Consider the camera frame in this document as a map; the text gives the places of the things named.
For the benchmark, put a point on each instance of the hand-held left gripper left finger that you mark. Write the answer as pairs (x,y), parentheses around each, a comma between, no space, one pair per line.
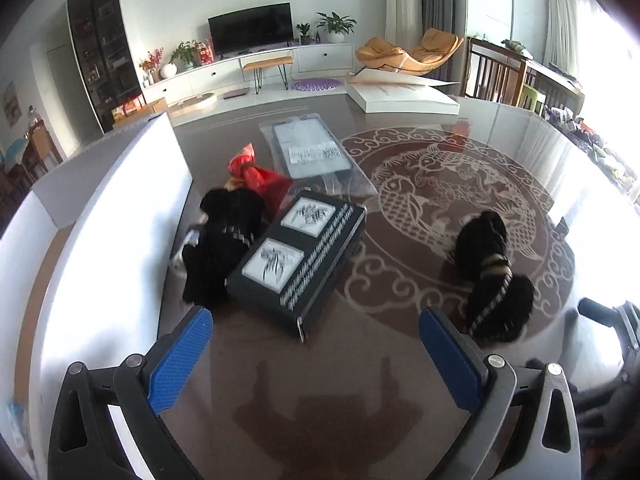
(175,360)

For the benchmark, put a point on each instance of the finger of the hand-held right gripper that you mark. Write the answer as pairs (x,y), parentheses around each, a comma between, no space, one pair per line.
(600,310)

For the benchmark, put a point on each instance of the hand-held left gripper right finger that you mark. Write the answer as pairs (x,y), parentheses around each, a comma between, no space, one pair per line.
(450,355)

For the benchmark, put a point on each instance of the large white box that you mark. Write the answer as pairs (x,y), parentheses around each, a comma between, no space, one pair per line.
(115,220)

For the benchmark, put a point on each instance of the black printed box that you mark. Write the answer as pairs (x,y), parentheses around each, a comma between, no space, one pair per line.
(300,260)

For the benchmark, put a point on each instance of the red snack packet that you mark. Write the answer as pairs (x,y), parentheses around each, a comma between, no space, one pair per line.
(260,180)

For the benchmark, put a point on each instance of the small clear bag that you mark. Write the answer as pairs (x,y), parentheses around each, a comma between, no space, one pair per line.
(184,247)

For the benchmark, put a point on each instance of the black fuzzy bow hair clip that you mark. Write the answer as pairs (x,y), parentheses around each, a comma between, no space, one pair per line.
(220,250)

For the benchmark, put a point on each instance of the cluttered wooden sideboard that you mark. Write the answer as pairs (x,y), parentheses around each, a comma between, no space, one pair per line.
(575,110)

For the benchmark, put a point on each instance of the green plastic stool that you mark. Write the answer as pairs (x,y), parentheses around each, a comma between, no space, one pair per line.
(531,100)

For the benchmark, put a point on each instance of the cardboard box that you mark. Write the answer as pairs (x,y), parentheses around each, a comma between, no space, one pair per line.
(150,110)

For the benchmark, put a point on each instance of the clear plastic packet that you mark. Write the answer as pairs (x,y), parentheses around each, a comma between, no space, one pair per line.
(310,145)

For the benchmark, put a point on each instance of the orange snack boxes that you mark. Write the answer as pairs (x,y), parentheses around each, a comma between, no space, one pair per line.
(131,106)

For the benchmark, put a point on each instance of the flat white box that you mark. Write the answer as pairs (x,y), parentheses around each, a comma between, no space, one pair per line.
(400,100)

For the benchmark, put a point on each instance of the wooden chair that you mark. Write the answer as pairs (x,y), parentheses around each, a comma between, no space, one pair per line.
(492,70)

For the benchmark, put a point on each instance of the blue folding fan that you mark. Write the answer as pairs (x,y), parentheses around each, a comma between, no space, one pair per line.
(12,152)

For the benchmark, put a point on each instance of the clear water bottle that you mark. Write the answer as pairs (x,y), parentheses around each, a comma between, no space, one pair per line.
(34,117)

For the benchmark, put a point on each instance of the red flowers in white vase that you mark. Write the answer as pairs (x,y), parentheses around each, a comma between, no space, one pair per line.
(167,70)

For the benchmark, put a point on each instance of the sheer white window curtain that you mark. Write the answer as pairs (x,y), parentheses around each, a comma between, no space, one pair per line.
(570,15)

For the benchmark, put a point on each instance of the purple round mat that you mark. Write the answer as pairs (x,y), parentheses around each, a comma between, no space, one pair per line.
(317,85)

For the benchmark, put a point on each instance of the orange lounge chair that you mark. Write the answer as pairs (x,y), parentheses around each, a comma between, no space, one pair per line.
(400,55)

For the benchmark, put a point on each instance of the green potted plant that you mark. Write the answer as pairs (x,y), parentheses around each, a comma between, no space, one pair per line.
(184,52)

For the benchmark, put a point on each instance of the red gift bag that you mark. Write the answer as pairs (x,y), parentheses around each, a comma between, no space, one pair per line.
(204,52)

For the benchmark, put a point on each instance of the wooden bench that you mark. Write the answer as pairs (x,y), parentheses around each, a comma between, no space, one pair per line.
(265,62)

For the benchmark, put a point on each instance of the dark glass display cabinet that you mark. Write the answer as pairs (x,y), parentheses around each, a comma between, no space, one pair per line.
(102,45)

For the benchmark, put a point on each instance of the white television cabinet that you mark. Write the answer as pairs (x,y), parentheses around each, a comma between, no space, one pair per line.
(320,57)

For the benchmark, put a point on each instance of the black television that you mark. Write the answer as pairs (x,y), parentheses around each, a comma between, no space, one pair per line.
(250,30)

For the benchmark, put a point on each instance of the large plant in white pot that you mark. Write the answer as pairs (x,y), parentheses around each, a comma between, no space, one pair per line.
(336,27)

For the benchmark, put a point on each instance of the small potted plant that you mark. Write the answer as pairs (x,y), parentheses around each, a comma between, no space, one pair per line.
(303,35)

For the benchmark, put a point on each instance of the framed wall picture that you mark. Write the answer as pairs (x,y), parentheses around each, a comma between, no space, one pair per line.
(12,105)

